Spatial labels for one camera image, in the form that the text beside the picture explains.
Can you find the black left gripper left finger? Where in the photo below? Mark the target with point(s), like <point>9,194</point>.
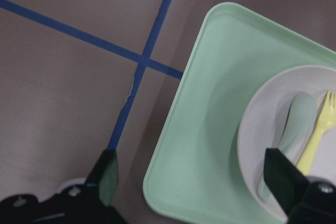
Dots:
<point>103,178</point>

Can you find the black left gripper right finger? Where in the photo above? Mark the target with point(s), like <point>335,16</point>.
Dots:
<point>286,183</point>

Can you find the pale green plastic spoon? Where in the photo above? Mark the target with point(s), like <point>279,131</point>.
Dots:
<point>300,120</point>

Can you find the white round plate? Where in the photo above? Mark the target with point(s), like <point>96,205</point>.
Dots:
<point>264,120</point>

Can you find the yellow plastic fork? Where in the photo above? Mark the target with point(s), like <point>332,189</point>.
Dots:
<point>325,122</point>

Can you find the light green plastic tray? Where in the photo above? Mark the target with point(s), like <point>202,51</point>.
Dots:
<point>194,174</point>

